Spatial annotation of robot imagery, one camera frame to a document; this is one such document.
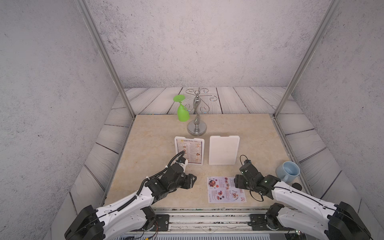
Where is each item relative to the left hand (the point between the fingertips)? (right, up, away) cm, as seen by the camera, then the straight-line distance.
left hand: (195, 179), depth 79 cm
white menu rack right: (+16, +14, +7) cm, 22 cm away
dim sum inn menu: (-1, +16, +5) cm, 16 cm away
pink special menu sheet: (+15, -8, +5) cm, 18 cm away
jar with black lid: (+51, -2, -4) cm, 51 cm away
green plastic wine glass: (-8, +36, +18) cm, 41 cm away
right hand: (+25, -3, +5) cm, 25 cm away
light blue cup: (+54, +1, +10) cm, 55 cm away
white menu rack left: (-9, +22, +3) cm, 24 cm away
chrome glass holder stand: (+1, +26, +32) cm, 42 cm away
